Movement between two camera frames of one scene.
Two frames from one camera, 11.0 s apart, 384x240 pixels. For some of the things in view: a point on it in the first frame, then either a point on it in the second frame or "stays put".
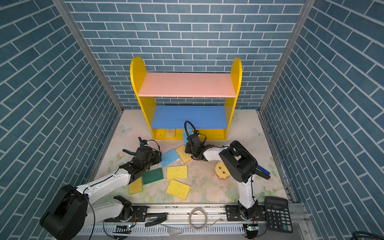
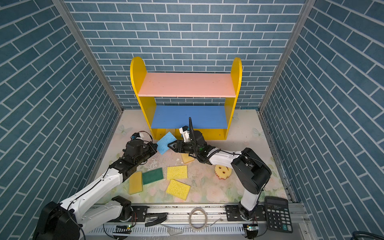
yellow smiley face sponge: x=221 y=171 stays put
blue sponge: x=168 y=157 to x=162 y=144
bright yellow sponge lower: x=178 y=189 stays put
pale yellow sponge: x=185 y=157 stays put
